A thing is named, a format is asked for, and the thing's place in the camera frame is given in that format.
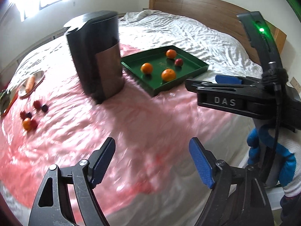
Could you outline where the red apple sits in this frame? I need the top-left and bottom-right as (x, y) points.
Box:
(174, 58), (184, 67)
(30, 119), (38, 130)
(33, 100), (42, 110)
(20, 111), (27, 120)

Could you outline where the orange mandarin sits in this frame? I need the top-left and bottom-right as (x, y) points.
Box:
(161, 68), (176, 82)

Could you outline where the orange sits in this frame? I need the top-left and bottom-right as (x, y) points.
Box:
(22, 117), (32, 132)
(165, 49), (177, 59)
(140, 62), (153, 75)

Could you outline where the dark plum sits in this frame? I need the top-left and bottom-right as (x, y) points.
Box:
(26, 112), (33, 118)
(41, 104), (49, 113)

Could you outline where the blue white gloved hand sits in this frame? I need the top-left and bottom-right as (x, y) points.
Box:
(247, 119), (300, 198)

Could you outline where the white bed sheet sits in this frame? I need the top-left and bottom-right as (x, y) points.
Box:
(0, 9), (283, 226)

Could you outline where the orange in tray back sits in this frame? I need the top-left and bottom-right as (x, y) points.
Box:
(165, 49), (177, 59)

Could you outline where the wooden headboard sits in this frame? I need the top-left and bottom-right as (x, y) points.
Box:
(149, 0), (286, 71)

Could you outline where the green tray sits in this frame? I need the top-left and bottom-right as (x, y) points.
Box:
(121, 45), (209, 97)

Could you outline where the pink plastic sheet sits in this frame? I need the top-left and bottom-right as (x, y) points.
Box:
(1, 48), (252, 213)

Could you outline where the orange tray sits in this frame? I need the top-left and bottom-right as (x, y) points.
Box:
(1, 89), (18, 116)

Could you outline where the green leafy vegetable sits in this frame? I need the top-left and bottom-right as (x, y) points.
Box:
(0, 89), (15, 115)

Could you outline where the orange carrot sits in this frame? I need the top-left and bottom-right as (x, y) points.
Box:
(25, 75), (35, 93)

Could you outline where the black copper trash bin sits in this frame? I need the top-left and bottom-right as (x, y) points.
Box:
(64, 11), (125, 104)

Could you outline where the wooden bed footboard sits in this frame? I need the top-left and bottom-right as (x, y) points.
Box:
(1, 7), (117, 85)

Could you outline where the black cable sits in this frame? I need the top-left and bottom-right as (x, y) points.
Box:
(261, 61), (289, 184)

